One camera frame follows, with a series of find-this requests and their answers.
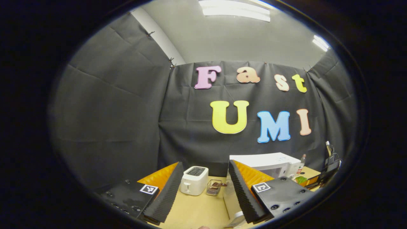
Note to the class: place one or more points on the green leafy vegetable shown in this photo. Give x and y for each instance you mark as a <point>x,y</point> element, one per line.
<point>301,180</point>

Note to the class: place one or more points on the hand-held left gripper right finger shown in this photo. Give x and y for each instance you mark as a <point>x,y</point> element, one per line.
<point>244,194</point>

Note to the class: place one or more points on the clear bottle with red label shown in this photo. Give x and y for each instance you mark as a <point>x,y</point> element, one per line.
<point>302,162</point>

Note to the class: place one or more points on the black backdrop cloth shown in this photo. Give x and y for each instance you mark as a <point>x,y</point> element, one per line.
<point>111,111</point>

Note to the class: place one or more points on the white microwave oven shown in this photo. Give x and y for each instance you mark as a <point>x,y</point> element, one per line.
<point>270,162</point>

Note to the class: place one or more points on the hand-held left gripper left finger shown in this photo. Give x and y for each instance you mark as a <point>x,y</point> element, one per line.
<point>168,194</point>

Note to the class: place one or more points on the white toaster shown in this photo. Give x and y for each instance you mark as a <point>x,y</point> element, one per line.
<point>194,181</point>

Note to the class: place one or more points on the large ceiling light panel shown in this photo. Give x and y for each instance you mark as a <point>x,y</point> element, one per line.
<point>235,9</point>

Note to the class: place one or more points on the small ceiling light panel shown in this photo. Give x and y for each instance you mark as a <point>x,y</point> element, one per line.
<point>321,43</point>

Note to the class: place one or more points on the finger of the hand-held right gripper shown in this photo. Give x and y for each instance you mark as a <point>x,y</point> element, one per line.
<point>313,182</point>

